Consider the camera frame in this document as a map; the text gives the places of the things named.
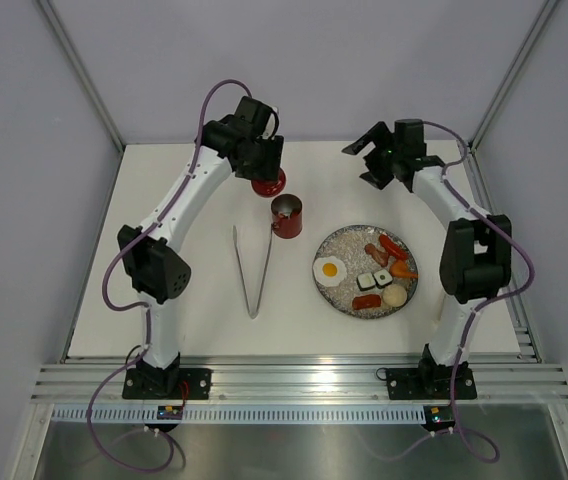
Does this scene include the steel serving tongs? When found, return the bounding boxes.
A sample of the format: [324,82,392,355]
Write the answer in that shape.
[231,225,274,320]

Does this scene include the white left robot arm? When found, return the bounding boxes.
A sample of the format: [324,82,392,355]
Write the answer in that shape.
[117,96,284,398]

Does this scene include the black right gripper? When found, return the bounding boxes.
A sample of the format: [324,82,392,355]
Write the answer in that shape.
[342,122,402,190]

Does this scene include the toy steamed bun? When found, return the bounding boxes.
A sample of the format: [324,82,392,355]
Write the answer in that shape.
[382,284,408,308]

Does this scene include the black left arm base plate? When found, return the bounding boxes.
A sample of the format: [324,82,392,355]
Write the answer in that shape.
[122,367,213,400]

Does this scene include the white slotted cable duct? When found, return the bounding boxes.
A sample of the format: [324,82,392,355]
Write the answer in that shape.
[52,404,426,425]

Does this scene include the left aluminium frame post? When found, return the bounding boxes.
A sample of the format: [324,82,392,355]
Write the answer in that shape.
[33,0,126,155]

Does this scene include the toy brown meat chunk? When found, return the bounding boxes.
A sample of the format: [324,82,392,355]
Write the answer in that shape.
[364,243,390,268]

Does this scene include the toy orange chicken leg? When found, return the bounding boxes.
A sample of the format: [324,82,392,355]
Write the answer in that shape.
[389,260,419,279]

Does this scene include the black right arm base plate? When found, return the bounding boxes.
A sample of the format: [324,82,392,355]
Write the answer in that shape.
[375,362,478,401]

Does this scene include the aluminium frame post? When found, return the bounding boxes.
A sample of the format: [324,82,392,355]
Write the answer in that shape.
[33,0,126,155]
[468,0,563,153]

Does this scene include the toy red sausage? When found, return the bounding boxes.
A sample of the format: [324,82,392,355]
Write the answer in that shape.
[379,234,409,261]

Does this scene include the red round lid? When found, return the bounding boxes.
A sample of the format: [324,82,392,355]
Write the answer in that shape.
[251,168,287,198]

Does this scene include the sushi roll green centre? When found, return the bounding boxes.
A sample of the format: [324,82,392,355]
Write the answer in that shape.
[373,269,393,289]

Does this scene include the speckled ceramic plate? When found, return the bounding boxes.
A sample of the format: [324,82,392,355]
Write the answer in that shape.
[313,225,419,320]

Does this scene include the toy fried egg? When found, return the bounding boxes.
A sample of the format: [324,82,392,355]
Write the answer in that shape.
[313,256,348,288]

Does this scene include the aluminium front rail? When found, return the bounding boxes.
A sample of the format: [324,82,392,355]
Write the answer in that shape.
[30,355,568,404]

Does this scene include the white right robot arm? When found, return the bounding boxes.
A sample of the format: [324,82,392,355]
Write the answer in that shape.
[342,119,512,396]

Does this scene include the right aluminium frame post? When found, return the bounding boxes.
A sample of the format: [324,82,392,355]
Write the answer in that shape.
[468,0,563,153]

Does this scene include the red cylindrical lunch container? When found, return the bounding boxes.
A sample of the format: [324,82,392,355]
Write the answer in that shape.
[270,194,303,239]

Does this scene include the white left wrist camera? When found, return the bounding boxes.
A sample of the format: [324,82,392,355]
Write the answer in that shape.
[262,107,280,139]

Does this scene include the toy red meat slab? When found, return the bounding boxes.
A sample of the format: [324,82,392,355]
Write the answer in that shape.
[351,294,382,311]

